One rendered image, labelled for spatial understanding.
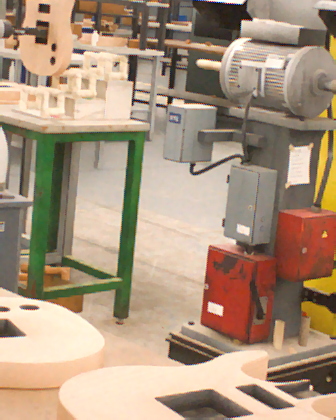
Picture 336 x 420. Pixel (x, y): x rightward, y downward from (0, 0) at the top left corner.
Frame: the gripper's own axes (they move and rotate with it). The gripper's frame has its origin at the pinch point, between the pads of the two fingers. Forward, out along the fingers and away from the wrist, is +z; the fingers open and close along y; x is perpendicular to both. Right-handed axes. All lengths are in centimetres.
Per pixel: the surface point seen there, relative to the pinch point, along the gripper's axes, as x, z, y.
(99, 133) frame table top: -40, 17, 25
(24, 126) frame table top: -38.6, -14.0, 14.9
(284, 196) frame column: -45, 22, 133
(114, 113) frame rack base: -32.7, 32.8, 13.9
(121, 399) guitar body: -33, -171, 292
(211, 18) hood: 14, 36, 68
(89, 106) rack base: -29.8, 18.9, 13.9
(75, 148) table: -55, 38, -21
